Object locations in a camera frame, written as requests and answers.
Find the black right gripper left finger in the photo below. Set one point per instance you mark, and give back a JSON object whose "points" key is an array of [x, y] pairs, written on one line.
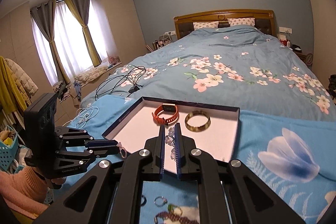
{"points": [[110, 192]]}

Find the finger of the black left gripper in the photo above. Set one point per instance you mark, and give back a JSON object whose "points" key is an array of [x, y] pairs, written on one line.
{"points": [[101, 143], [103, 152]]}

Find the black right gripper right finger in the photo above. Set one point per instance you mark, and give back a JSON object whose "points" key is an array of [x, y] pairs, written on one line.
{"points": [[228, 192]]}

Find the olive jade bangle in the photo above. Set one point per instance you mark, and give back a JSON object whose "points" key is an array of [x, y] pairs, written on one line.
{"points": [[197, 121]]}

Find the orange smart watch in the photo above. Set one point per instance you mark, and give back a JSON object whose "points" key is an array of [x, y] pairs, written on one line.
{"points": [[166, 114]]}

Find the left hand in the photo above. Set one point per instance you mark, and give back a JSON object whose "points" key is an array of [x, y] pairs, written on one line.
{"points": [[56, 181]]}

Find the teal plastic basket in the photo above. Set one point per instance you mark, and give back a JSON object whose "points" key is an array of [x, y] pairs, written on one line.
{"points": [[9, 149]]}

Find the shallow white box tray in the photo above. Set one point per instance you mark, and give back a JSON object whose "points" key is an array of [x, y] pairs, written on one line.
{"points": [[135, 125]]}

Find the yellow hanging coat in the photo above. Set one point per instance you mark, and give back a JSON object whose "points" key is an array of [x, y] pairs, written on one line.
{"points": [[11, 97]]}

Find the blue floral duvet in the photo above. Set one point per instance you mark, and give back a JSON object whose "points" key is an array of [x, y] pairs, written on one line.
{"points": [[233, 66]]}

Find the grey and yellow curtains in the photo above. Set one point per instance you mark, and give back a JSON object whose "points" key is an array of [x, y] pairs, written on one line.
{"points": [[72, 37]]}

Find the left floral pillow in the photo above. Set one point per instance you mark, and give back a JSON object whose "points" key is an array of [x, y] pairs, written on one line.
{"points": [[200, 25]]}

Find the floral pillow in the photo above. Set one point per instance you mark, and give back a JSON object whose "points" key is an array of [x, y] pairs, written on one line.
{"points": [[200, 25], [241, 21]]}

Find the right floral pillow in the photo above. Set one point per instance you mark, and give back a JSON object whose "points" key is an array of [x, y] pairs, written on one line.
{"points": [[241, 21]]}

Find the wooden headboard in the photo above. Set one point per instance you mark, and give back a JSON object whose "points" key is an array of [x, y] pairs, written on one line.
{"points": [[264, 20]]}

